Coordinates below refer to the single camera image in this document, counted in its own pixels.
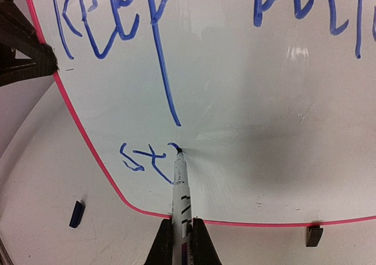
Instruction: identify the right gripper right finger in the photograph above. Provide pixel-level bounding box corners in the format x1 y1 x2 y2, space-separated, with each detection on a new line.
192 218 222 265

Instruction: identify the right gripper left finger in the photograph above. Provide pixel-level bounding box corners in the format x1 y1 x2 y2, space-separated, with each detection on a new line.
144 219 173 265

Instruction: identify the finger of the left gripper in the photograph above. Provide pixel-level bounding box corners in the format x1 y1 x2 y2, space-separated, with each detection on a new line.
1 0 56 59
1 59 58 86

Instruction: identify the whiteboard marker white blue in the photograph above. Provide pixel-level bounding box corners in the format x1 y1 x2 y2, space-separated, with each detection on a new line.
172 147 194 264

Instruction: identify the pink framed whiteboard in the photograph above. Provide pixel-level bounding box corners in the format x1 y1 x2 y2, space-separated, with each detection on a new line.
27 0 375 227

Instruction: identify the wire whiteboard stand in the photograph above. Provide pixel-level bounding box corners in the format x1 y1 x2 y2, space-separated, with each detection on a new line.
305 225 324 247

